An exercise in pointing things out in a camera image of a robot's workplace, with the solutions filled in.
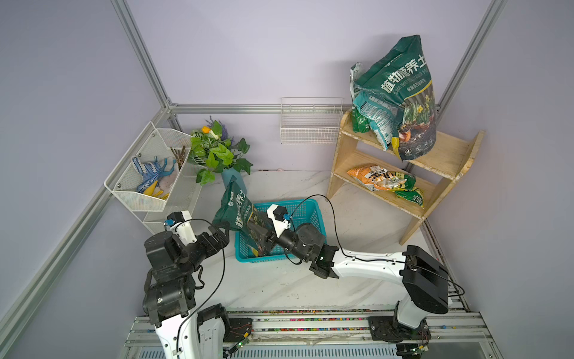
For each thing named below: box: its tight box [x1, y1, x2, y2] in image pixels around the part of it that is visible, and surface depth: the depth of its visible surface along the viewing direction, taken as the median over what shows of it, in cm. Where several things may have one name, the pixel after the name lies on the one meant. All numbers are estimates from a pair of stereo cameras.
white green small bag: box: [349, 62, 371, 134], surface depth 67 cm
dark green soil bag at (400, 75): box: [355, 34, 437, 161], surface depth 60 cm
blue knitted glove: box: [131, 156, 161, 193], surface depth 73 cm
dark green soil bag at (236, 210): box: [212, 175, 272, 258], surface depth 75 cm
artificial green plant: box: [187, 115, 254, 186], surface depth 85 cm
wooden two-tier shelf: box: [325, 110, 486, 246], surface depth 80 cm
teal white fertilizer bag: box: [353, 91, 405, 152], surface depth 68 cm
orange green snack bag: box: [346, 164, 425, 208], surface depth 83 cm
